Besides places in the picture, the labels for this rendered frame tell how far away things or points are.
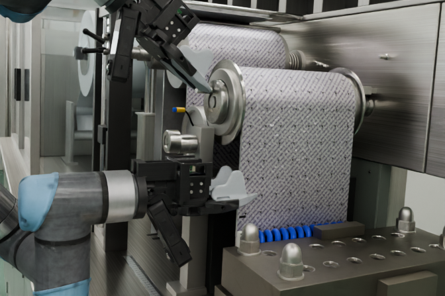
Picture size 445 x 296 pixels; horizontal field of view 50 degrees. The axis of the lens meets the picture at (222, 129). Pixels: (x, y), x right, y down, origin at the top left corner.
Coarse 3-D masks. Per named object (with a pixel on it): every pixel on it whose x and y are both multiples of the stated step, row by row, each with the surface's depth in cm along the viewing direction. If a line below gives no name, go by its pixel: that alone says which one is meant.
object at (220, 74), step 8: (216, 72) 83; (224, 72) 80; (224, 80) 80; (232, 80) 78; (232, 88) 77; (232, 96) 77; (232, 104) 77; (232, 112) 77; (232, 120) 77; (216, 128) 83; (224, 128) 80
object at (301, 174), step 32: (256, 128) 78; (288, 128) 81; (320, 128) 84; (352, 128) 88; (256, 160) 79; (288, 160) 82; (320, 160) 85; (256, 192) 80; (288, 192) 83; (320, 192) 86; (256, 224) 81; (288, 224) 84
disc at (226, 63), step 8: (216, 64) 84; (224, 64) 81; (232, 64) 79; (232, 72) 79; (240, 72) 77; (208, 80) 87; (240, 80) 76; (240, 88) 76; (240, 96) 76; (240, 104) 76; (240, 112) 76; (240, 120) 76; (232, 128) 79; (240, 128) 77; (216, 136) 84; (224, 136) 81; (232, 136) 79; (224, 144) 82
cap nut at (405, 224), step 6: (402, 210) 87; (408, 210) 86; (402, 216) 86; (408, 216) 86; (396, 222) 88; (402, 222) 86; (408, 222) 86; (414, 222) 86; (396, 228) 87; (402, 228) 86; (408, 228) 86; (414, 228) 86
